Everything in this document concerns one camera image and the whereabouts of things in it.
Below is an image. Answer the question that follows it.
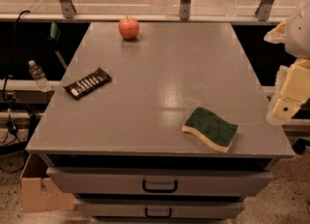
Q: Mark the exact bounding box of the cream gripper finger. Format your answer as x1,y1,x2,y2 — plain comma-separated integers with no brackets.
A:
263,19,288,44
265,65,288,126

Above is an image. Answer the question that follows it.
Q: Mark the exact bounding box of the red apple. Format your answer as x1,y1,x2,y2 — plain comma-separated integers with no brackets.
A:
118,16,140,40

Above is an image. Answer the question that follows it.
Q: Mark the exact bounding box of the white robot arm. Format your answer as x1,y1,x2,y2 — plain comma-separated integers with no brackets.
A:
263,0,310,125

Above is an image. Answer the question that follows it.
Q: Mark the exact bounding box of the green yellow sponge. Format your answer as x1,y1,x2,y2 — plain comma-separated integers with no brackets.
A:
182,108,238,153

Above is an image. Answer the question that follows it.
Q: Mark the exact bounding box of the grey drawer cabinet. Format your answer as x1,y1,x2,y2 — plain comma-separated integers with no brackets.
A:
27,22,294,224

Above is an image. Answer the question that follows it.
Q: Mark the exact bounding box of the black snack bar wrapper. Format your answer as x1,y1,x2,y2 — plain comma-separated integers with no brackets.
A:
64,67,111,100

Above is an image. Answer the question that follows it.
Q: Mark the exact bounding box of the clear plastic water bottle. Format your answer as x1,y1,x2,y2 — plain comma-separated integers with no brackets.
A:
28,60,50,92

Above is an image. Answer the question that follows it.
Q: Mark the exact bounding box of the cardboard box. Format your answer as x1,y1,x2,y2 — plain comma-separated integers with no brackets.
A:
20,154,75,213

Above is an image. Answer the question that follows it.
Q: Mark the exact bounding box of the top drawer black handle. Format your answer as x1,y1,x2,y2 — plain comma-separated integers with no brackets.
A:
141,179,178,194

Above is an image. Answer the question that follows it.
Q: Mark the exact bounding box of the drawer black handle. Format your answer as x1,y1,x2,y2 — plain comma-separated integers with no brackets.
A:
141,179,178,194
144,208,172,218

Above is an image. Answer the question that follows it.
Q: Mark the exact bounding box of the green handled tool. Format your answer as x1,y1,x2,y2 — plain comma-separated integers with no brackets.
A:
47,21,67,69

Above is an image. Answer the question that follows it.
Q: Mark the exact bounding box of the black cable on left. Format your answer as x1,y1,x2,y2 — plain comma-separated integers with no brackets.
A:
0,9,32,174

